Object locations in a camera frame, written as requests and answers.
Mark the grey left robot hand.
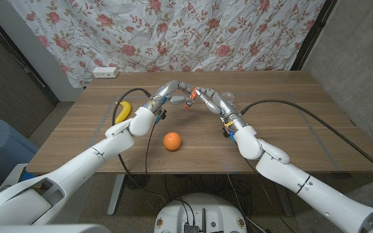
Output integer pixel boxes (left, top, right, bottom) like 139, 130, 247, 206
142, 80, 196, 113

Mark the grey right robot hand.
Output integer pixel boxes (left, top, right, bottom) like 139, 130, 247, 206
194, 86, 249, 131

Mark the clear glass jar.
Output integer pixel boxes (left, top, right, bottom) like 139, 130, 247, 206
220, 91, 237, 102

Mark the yellow toy banana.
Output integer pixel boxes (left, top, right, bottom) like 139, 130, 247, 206
114, 100, 132, 125

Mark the orange fruit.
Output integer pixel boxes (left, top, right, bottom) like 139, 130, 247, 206
163, 131, 183, 151

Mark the floral backdrop cloth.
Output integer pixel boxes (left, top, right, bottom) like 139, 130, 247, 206
10, 0, 326, 89

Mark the white power strip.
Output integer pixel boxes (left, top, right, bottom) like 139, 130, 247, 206
92, 66, 120, 79

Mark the black round floor base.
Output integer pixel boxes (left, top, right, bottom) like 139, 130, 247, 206
124, 173, 151, 190

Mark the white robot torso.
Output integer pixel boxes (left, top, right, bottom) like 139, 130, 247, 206
153, 193, 248, 233

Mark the black backdrop stand pole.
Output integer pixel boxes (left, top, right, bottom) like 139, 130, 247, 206
290, 0, 338, 71

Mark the grey table leg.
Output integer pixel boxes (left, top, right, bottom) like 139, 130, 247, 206
273, 184, 294, 217

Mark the white table leg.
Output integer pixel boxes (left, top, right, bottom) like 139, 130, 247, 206
107, 173, 126, 217

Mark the blue plastic bin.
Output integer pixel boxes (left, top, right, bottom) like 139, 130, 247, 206
0, 118, 40, 182

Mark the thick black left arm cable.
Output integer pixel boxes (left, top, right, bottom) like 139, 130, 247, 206
111, 87, 167, 205

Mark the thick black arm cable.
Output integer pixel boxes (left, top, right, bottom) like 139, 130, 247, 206
240, 99, 373, 179
111, 87, 167, 205

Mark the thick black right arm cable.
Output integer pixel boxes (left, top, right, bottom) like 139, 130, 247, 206
240, 99, 373, 179

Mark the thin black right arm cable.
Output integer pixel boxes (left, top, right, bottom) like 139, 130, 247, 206
243, 158, 297, 233

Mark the white floor cable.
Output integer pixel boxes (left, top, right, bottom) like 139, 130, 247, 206
227, 174, 267, 233

